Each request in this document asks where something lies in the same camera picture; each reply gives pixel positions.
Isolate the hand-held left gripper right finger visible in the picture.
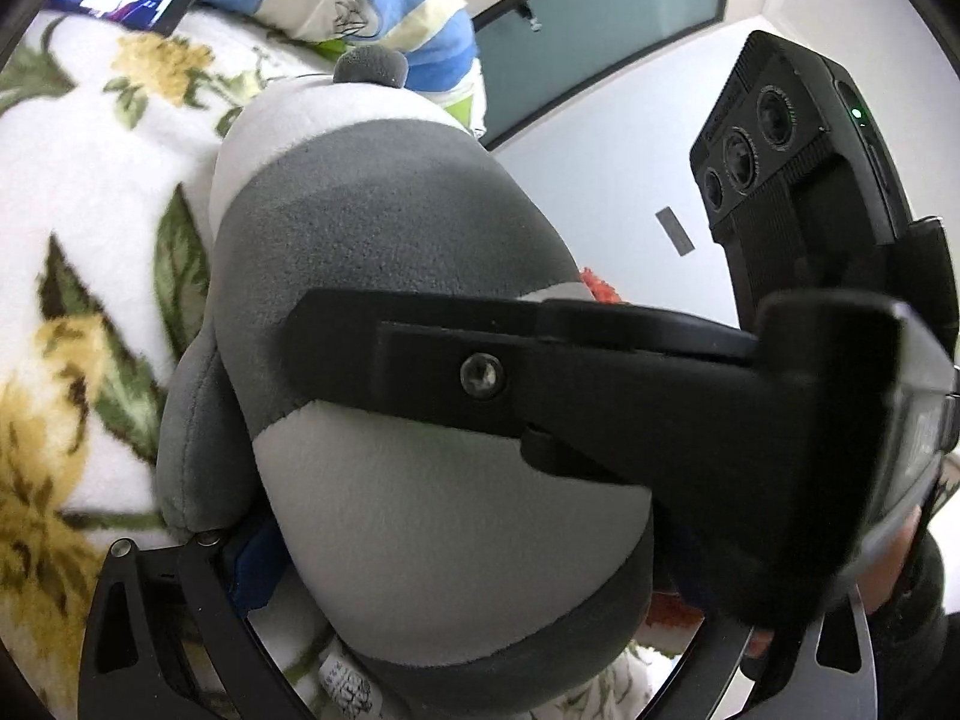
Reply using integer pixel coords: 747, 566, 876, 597
637, 589, 882, 720

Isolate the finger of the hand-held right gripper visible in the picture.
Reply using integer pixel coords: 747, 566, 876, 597
287, 287, 906, 629

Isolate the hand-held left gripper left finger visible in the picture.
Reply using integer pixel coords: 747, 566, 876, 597
77, 529, 308, 720

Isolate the grey and white plush toy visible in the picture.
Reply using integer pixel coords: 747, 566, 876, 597
157, 45, 661, 720

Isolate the person's right forearm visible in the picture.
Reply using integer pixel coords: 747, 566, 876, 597
862, 532, 955, 720

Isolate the person's right hand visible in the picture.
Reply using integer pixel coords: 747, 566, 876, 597
855, 452, 960, 616

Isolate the frosted glass door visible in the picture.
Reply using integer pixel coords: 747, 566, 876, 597
469, 0, 736, 151

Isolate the floral white blanket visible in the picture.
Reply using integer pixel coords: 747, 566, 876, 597
0, 7, 676, 720

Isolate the grey wall switch plate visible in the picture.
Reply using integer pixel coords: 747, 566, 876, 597
655, 208, 695, 256

